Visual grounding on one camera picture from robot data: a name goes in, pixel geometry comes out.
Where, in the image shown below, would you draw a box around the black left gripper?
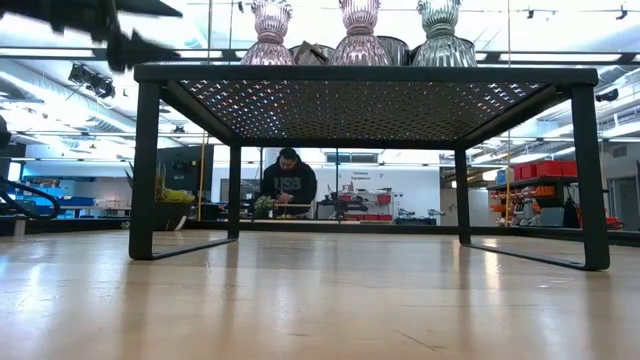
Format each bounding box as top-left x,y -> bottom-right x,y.
102,27 -> 182,74

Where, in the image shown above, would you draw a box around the pink ribbed glass candle holder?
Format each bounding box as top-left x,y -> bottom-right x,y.
328,0 -> 395,67
239,0 -> 297,67

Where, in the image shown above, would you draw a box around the green ribbed glass candle holder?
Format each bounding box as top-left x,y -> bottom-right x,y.
410,0 -> 479,68

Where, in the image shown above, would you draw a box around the black ceiling light fixture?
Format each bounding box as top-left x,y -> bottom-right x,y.
68,62 -> 117,100

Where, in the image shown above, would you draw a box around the black board panel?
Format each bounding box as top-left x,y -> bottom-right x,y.
157,144 -> 215,221

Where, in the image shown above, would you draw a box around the green plant in dark pot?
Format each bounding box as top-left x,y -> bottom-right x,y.
123,159 -> 197,233

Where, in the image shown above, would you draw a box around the blue storage bins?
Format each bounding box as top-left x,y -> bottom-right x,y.
7,174 -> 96,220

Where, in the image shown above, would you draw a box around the small potted plant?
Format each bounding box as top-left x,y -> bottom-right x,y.
253,194 -> 276,220

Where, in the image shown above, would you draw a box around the person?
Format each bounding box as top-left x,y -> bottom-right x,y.
259,147 -> 319,219

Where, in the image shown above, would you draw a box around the black perforated metal riser shelf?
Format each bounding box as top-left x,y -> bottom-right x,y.
128,63 -> 611,272

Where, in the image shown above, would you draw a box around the workbench with red boxes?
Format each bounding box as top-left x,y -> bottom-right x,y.
317,187 -> 394,223

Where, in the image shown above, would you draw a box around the metal storage rack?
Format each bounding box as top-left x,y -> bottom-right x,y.
487,159 -> 582,229

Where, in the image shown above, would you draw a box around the red storage bins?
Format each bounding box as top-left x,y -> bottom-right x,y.
513,159 -> 579,182

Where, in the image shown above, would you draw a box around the red crate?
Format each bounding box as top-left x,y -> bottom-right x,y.
577,207 -> 624,232

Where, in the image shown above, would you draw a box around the thick black cable loop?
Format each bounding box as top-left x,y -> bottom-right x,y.
0,174 -> 61,220

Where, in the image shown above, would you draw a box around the black aluminium table frame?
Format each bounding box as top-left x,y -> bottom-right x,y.
0,214 -> 640,247

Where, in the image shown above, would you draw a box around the black overhead frame bar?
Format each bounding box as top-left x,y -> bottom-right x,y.
0,46 -> 640,65

